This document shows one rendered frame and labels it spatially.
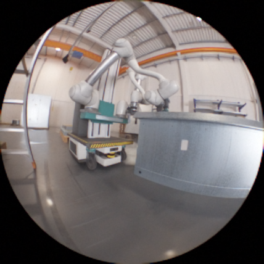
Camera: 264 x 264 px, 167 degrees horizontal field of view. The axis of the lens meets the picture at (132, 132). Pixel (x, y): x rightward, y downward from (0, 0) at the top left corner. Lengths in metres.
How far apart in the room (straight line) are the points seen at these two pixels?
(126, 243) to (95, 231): 0.16
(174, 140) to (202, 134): 0.24
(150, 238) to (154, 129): 0.79
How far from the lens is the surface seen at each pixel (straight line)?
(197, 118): 0.69
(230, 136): 0.82
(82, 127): 1.29
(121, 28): 8.57
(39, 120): 6.57
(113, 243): 0.51
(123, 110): 1.24
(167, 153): 0.79
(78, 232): 0.55
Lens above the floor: 0.49
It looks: 2 degrees down
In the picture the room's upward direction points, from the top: 5 degrees clockwise
